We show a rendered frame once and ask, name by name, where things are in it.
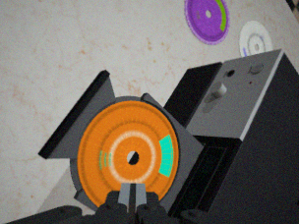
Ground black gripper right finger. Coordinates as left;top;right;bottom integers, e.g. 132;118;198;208
132;183;236;224

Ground white cd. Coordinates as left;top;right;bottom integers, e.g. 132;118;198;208
238;21;272;57

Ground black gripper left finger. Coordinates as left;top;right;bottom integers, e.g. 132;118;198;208
5;183;134;224

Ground orange cd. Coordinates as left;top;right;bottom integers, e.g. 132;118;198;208
77;101;178;207

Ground purple cd with green arc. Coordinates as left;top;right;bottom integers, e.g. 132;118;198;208
184;0;230;45

